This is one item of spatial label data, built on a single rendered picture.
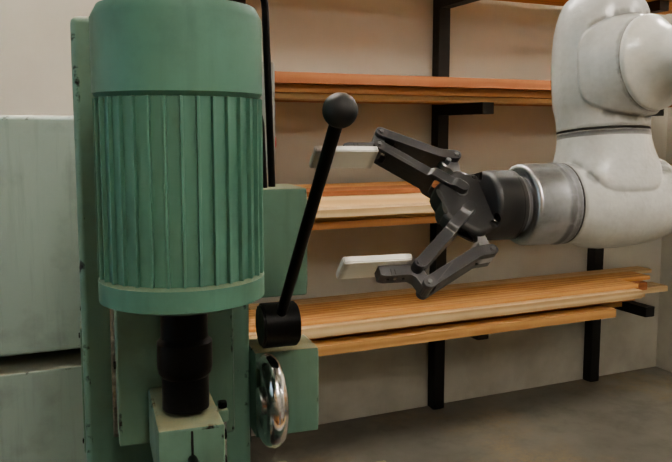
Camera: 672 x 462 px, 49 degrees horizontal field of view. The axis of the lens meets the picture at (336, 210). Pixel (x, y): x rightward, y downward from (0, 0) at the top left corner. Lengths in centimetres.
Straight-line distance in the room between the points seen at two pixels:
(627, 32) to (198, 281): 50
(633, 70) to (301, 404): 61
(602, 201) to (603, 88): 12
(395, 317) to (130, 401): 221
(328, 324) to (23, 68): 154
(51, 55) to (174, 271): 241
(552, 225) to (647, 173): 12
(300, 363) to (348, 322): 195
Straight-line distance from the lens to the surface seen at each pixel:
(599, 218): 83
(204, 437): 82
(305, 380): 104
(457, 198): 78
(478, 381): 398
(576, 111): 85
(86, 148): 98
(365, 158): 78
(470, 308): 326
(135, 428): 95
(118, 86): 74
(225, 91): 73
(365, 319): 303
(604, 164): 83
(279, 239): 101
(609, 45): 83
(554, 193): 80
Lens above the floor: 138
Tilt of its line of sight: 6 degrees down
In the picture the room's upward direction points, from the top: straight up
